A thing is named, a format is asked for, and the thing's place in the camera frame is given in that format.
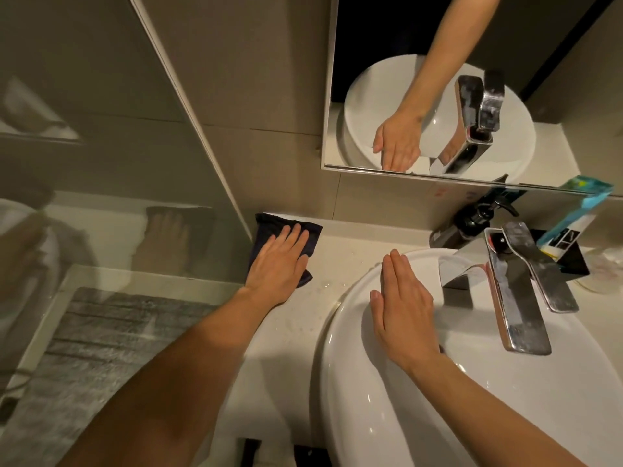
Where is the person's right hand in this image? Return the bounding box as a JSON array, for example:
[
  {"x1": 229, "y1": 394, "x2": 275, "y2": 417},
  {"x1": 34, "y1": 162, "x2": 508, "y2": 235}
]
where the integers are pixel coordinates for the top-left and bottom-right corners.
[{"x1": 369, "y1": 249, "x2": 445, "y2": 373}]

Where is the person's left hand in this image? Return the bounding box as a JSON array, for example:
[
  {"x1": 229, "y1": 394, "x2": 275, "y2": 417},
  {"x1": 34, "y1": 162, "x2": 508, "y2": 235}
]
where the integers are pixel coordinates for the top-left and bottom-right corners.
[{"x1": 244, "y1": 223, "x2": 311, "y2": 306}]

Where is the dark blue cleaning cloth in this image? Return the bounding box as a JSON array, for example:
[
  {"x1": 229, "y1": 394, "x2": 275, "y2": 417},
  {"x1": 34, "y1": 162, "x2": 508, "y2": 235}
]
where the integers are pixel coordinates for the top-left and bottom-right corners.
[{"x1": 248, "y1": 213, "x2": 323, "y2": 289}]

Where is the person's right forearm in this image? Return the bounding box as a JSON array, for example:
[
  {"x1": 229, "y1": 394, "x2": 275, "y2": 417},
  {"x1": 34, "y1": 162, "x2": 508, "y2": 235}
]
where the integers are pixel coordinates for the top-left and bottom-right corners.
[{"x1": 410, "y1": 353, "x2": 591, "y2": 467}]

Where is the person's left forearm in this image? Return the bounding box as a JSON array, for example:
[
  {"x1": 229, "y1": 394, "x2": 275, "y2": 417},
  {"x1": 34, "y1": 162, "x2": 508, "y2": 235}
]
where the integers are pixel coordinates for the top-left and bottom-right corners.
[{"x1": 57, "y1": 286, "x2": 289, "y2": 467}]

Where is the black soap pump bottle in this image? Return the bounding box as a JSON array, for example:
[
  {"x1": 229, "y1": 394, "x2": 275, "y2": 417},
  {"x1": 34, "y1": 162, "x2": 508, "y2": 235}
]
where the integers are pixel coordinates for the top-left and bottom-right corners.
[{"x1": 429, "y1": 199, "x2": 519, "y2": 249}]

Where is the chrome sink faucet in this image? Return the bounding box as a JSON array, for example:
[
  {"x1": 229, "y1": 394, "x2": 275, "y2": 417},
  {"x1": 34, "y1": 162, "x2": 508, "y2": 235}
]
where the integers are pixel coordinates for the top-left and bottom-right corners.
[{"x1": 438, "y1": 221, "x2": 580, "y2": 356}]

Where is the white ceramic sink basin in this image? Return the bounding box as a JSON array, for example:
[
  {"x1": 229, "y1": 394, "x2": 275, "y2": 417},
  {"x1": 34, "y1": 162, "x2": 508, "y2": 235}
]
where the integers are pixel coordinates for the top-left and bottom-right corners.
[{"x1": 314, "y1": 248, "x2": 623, "y2": 467}]

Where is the black tray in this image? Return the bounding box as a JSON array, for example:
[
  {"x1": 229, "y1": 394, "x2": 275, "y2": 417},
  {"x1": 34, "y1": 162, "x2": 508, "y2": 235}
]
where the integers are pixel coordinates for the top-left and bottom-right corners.
[{"x1": 530, "y1": 229, "x2": 591, "y2": 277}]

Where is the black object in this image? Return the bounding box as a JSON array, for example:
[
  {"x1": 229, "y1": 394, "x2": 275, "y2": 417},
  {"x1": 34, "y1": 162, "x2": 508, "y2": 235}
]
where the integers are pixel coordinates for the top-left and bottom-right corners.
[
  {"x1": 292, "y1": 445, "x2": 319, "y2": 467},
  {"x1": 238, "y1": 437, "x2": 263, "y2": 467}
]

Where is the blue toothpaste box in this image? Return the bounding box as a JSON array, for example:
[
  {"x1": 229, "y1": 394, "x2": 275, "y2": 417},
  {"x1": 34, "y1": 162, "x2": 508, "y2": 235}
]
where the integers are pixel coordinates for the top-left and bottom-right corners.
[{"x1": 535, "y1": 176, "x2": 615, "y2": 251}]

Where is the clear plastic bag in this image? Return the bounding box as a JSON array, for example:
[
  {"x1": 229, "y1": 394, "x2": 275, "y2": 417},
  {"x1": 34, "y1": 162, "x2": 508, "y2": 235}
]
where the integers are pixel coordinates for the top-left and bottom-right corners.
[{"x1": 574, "y1": 248, "x2": 623, "y2": 293}]

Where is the glass shower partition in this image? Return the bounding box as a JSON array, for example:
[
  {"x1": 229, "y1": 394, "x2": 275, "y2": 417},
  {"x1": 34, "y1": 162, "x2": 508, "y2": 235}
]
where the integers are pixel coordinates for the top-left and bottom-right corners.
[{"x1": 0, "y1": 0, "x2": 254, "y2": 401}]

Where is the grey bath mat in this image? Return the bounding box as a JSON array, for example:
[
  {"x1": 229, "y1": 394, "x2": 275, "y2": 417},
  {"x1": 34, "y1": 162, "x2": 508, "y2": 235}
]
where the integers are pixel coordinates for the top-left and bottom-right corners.
[{"x1": 0, "y1": 287, "x2": 221, "y2": 467}]

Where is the wall mirror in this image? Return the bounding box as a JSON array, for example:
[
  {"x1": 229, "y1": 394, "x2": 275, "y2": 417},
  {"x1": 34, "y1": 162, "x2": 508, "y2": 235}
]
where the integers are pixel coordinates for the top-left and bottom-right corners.
[{"x1": 321, "y1": 0, "x2": 623, "y2": 198}]

